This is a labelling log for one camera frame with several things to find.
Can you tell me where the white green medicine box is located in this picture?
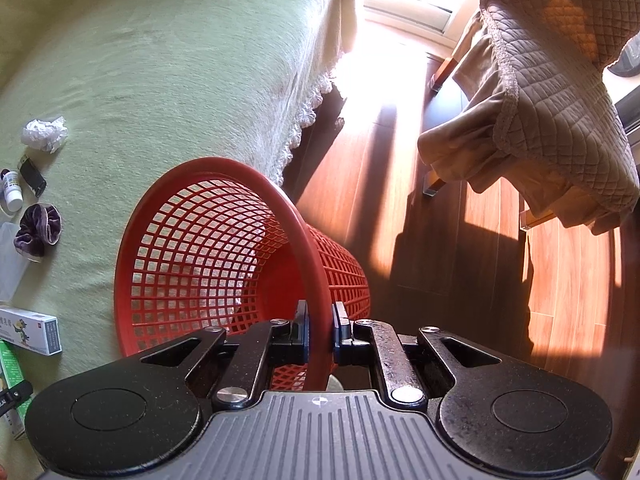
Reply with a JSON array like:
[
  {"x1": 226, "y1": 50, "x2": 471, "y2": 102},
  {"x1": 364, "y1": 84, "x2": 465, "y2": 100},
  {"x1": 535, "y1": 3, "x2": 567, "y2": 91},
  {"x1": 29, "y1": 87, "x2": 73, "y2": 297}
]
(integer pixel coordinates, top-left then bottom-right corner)
[{"x1": 0, "y1": 306, "x2": 62, "y2": 356}]

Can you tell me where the red plastic mesh basket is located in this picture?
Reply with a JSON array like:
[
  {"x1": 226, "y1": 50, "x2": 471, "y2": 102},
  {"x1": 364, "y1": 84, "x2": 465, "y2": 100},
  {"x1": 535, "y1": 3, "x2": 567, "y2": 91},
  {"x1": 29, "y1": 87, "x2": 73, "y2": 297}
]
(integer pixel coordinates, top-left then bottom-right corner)
[{"x1": 114, "y1": 157, "x2": 371, "y2": 390}]

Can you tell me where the dark purple scrunchie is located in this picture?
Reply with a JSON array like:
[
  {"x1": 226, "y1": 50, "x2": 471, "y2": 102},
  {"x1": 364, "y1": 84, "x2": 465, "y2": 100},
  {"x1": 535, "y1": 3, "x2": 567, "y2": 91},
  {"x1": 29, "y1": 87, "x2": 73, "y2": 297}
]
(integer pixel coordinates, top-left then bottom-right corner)
[{"x1": 13, "y1": 204, "x2": 62, "y2": 262}]

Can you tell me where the white pill bottle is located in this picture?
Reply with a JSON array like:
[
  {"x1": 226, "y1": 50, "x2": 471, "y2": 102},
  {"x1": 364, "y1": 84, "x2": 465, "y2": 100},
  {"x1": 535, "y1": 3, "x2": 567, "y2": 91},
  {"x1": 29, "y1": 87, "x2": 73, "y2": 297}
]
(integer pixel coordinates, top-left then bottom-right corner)
[{"x1": 1, "y1": 169, "x2": 24, "y2": 214}]

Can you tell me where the black lighter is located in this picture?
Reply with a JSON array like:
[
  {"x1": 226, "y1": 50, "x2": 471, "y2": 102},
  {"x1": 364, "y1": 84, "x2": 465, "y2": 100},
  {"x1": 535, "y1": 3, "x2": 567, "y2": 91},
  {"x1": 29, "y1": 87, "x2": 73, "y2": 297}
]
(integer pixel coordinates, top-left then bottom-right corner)
[{"x1": 18, "y1": 156, "x2": 47, "y2": 198}]

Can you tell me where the white tissue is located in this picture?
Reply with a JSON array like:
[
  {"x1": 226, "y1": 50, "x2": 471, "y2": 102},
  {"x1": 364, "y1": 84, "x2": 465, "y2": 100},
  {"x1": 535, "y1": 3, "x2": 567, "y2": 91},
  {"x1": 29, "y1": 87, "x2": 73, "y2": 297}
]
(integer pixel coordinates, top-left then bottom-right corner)
[{"x1": 21, "y1": 116, "x2": 68, "y2": 154}]

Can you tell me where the clear plastic case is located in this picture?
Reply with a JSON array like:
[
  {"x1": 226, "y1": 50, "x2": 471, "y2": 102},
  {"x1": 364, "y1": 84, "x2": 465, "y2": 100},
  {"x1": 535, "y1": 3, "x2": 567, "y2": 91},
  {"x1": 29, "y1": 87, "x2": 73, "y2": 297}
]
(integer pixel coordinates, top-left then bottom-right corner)
[{"x1": 0, "y1": 222, "x2": 30, "y2": 302}]

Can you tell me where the beige quilted covered chair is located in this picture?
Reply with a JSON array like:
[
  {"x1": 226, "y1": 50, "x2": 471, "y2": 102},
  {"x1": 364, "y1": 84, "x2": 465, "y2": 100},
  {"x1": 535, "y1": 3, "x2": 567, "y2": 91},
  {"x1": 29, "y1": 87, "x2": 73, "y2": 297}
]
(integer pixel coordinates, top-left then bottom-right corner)
[{"x1": 418, "y1": 0, "x2": 639, "y2": 235}]

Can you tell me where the green covered sofa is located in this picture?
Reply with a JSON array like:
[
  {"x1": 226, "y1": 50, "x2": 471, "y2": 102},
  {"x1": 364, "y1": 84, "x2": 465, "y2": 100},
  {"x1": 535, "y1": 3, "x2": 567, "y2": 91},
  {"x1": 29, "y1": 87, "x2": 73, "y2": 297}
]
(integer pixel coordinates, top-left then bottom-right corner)
[{"x1": 0, "y1": 0, "x2": 357, "y2": 480}]

